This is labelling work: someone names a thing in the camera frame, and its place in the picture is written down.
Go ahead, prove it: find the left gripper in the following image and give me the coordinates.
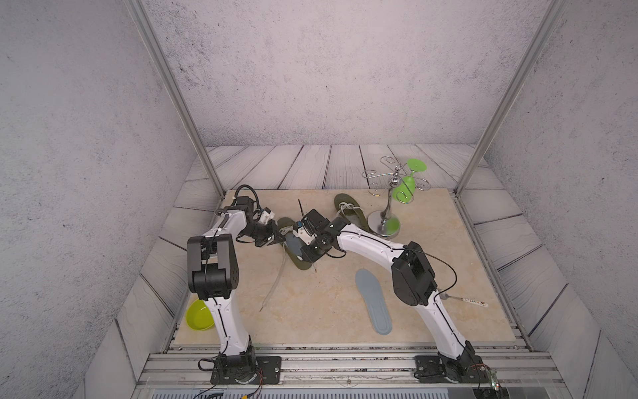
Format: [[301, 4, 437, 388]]
[[239, 219, 285, 248]]

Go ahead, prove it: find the olive green shoe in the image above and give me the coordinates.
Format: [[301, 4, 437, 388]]
[[258, 216, 317, 314], [333, 193, 371, 233]]

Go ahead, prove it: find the grey insole one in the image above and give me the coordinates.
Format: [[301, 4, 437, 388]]
[[285, 233, 304, 259], [355, 269, 393, 336]]

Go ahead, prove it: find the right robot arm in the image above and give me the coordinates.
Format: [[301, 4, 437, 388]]
[[277, 209, 497, 388]]

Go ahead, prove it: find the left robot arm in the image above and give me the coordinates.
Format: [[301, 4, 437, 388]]
[[187, 185, 285, 386]]

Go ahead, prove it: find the chrome metal stand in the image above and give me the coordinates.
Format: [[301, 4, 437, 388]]
[[362, 156, 405, 239]]

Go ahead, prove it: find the green plastic bowl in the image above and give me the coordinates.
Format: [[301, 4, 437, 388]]
[[185, 299, 215, 331]]

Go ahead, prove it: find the small grey spoon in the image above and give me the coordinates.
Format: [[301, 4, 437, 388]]
[[440, 293, 488, 308]]

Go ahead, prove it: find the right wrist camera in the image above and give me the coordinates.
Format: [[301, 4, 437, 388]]
[[293, 220, 316, 245]]

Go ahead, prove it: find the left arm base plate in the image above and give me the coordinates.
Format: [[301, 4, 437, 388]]
[[210, 355, 282, 385]]

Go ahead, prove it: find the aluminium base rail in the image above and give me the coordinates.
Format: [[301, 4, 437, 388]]
[[130, 343, 574, 399]]

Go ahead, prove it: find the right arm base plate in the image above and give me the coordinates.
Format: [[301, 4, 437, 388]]
[[414, 355, 491, 386]]

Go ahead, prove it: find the left aluminium frame post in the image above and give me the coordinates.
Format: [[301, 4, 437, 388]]
[[126, 0, 226, 200]]

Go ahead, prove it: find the aluminium frame post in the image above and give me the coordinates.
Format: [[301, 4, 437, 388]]
[[454, 0, 568, 198], [126, 0, 226, 200]]

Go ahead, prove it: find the right aluminium frame post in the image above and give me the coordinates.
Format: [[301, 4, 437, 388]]
[[454, 0, 568, 198]]

